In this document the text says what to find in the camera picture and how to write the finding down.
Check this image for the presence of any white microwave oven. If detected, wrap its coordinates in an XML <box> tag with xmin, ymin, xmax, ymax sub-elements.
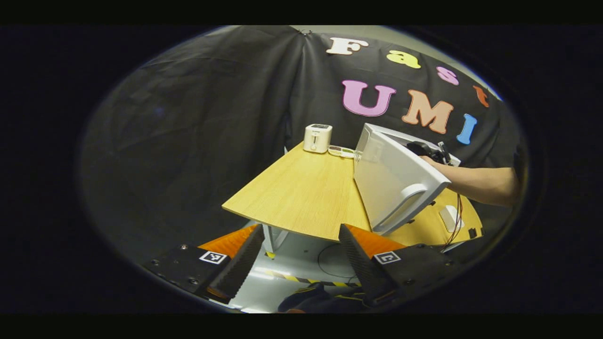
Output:
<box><xmin>353</xmin><ymin>122</ymin><xmax>462</xmax><ymax>236</ymax></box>

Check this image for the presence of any yellow black floor tape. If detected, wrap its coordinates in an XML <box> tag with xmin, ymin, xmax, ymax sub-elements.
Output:
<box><xmin>263</xmin><ymin>268</ymin><xmax>363</xmax><ymax>288</ymax></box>

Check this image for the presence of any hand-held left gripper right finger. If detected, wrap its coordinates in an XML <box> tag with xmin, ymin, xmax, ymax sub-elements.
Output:
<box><xmin>338</xmin><ymin>224</ymin><xmax>472</xmax><ymax>307</ymax></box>

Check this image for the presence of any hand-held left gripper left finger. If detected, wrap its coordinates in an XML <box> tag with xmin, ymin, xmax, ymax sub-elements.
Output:
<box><xmin>144</xmin><ymin>224</ymin><xmax>266</xmax><ymax>304</ymax></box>

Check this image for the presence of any white toaster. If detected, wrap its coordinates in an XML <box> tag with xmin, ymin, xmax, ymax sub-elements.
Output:
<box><xmin>303</xmin><ymin>124</ymin><xmax>333</xmax><ymax>154</ymax></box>

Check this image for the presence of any white plastic tray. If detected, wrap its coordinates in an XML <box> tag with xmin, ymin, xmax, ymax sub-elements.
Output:
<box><xmin>438</xmin><ymin>205</ymin><xmax>464</xmax><ymax>234</ymax></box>

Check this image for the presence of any red cable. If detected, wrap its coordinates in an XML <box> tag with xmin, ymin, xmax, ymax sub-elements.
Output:
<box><xmin>442</xmin><ymin>192</ymin><xmax>465</xmax><ymax>251</ymax></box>

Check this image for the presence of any black floor cable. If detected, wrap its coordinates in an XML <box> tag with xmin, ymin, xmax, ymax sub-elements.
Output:
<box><xmin>317</xmin><ymin>242</ymin><xmax>359</xmax><ymax>279</ymax></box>

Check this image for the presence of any white table leg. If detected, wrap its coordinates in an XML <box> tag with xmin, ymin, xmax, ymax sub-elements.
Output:
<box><xmin>261</xmin><ymin>224</ymin><xmax>289</xmax><ymax>255</ymax></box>

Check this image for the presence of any black backdrop cloth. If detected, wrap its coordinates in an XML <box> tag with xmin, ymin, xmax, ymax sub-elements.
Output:
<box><xmin>80</xmin><ymin>25</ymin><xmax>523</xmax><ymax>264</ymax></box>

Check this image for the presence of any person's dark clothing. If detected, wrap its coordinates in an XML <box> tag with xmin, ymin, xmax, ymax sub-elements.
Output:
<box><xmin>277</xmin><ymin>282</ymin><xmax>373</xmax><ymax>314</ymax></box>

